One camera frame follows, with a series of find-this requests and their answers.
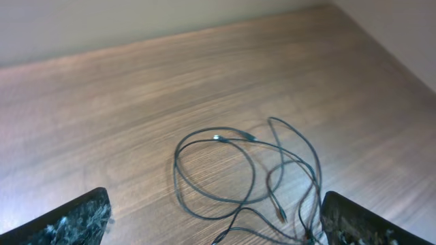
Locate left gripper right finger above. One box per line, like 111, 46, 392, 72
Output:
321, 191, 433, 245

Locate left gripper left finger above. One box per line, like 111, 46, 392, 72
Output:
1, 187, 112, 245

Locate black USB cables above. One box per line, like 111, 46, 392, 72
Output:
172, 116, 324, 245

